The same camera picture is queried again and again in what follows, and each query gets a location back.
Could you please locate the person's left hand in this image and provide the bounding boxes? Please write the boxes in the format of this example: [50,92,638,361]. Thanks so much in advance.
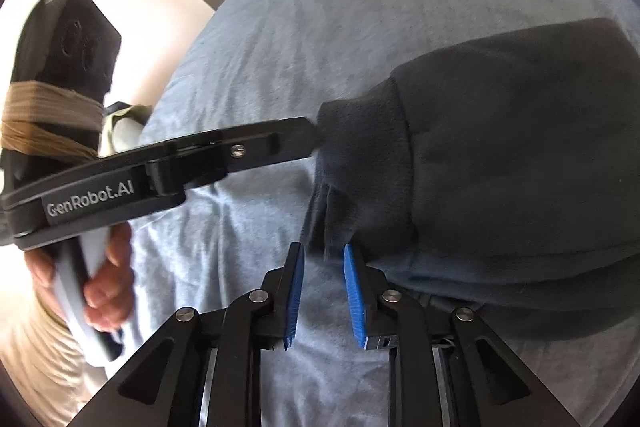
[24,223,135,334]

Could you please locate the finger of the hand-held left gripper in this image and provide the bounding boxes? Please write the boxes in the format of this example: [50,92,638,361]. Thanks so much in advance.
[145,117,321,198]

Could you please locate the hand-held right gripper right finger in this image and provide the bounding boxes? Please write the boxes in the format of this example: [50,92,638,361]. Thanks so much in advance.
[343,243,583,427]

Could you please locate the olive green garment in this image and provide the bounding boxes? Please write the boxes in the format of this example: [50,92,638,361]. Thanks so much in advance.
[97,103,153,158]

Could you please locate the blue bed blanket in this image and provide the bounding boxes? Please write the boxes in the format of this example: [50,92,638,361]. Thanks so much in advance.
[105,0,640,427]

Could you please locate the black pants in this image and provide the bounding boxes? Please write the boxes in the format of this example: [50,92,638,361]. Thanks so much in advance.
[302,18,640,353]

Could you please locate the person's beige clothing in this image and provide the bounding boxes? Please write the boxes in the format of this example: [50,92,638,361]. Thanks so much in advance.
[0,302,111,408]

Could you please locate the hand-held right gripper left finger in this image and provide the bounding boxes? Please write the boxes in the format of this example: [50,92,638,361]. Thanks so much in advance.
[67,243,306,427]

